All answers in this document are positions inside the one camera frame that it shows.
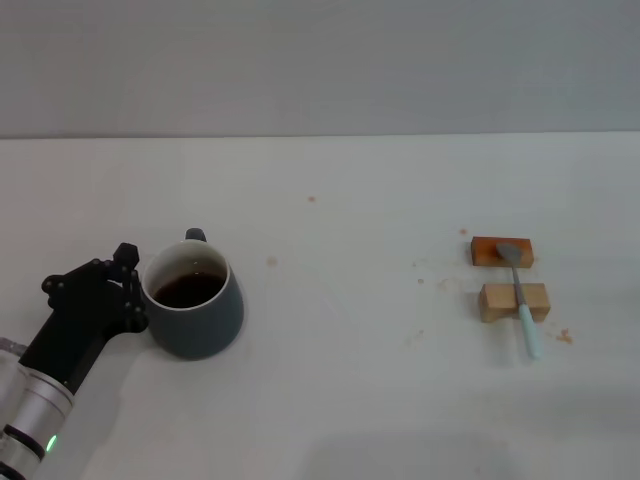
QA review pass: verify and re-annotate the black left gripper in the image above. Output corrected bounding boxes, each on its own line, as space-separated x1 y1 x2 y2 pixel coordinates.
18 243 150 395

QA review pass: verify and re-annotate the grey ceramic cup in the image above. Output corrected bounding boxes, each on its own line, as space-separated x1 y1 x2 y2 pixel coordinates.
142 228 246 360

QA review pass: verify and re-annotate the blue handled metal spoon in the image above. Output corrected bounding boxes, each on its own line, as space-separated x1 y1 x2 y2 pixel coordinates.
495 241 544 360

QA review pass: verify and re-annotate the dark coffee liquid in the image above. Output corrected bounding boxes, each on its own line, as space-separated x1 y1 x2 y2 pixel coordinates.
152 272 224 310

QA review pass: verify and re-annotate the orange stained wooden block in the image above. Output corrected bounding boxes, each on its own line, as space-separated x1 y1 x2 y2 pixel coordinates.
470 236 535 269

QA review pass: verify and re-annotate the light notched wooden block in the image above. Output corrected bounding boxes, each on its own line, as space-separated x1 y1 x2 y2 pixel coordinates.
478 282 552 325

